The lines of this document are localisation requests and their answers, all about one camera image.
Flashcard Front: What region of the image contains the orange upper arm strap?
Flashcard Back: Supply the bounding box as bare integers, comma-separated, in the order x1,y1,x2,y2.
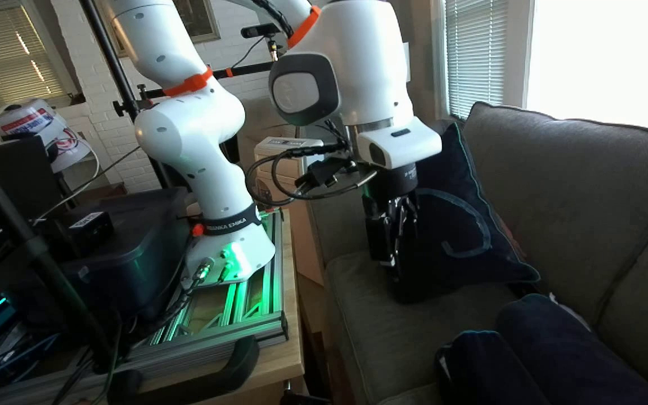
160,65,217,98

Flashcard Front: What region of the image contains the grey fabric sofa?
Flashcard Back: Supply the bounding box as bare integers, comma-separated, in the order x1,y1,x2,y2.
305,98,648,405

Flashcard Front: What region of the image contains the white printed plastic bag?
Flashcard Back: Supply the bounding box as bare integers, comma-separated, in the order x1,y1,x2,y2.
0,98,94,175

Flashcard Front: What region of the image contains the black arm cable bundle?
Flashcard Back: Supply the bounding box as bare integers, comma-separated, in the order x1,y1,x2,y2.
244,139,381,207

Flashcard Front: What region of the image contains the black controller box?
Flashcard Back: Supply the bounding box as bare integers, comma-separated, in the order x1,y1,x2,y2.
34,187,197,323

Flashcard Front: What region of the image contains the black vertical stand pole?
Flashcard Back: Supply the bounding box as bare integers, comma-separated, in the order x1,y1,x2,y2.
79,0,146,126

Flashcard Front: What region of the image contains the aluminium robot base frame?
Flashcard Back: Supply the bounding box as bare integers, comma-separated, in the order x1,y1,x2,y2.
132,207,291,357

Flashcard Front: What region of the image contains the black curved handle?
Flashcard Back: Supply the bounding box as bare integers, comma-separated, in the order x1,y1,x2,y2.
107,335,263,405

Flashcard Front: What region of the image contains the small black box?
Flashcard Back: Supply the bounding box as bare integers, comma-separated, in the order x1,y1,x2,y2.
66,208,115,243

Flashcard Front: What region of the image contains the orange forearm strap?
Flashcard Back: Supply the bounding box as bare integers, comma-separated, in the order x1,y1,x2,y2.
287,5,325,50

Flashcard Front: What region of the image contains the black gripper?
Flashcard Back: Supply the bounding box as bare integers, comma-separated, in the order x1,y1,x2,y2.
363,187,421,270

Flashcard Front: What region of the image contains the light wooden table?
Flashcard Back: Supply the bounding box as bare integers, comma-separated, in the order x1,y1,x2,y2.
114,204,312,405

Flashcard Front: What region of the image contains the black rod clamp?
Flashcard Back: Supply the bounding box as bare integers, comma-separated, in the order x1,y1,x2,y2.
238,20,287,63

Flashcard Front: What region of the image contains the navy pillow with swirl pattern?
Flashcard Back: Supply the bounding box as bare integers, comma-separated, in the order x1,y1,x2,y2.
389,121,546,306

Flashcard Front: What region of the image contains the dark navy pillow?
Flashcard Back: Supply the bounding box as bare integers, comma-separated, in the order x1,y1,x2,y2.
493,290,648,405
434,325,540,405

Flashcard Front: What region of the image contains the black slanted tripod leg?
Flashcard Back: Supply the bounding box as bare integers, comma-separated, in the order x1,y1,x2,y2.
0,131,119,373

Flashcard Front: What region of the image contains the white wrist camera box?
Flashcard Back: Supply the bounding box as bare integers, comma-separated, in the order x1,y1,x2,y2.
253,134,328,161

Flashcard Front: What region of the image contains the slatted window blind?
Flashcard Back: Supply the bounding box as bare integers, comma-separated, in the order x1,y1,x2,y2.
444,0,510,121

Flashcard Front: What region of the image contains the dark wall picture frame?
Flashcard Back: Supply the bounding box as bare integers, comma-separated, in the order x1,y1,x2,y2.
171,0,220,44

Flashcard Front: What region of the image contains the black horizontal rod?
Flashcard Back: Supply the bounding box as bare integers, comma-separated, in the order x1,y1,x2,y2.
110,61,277,121

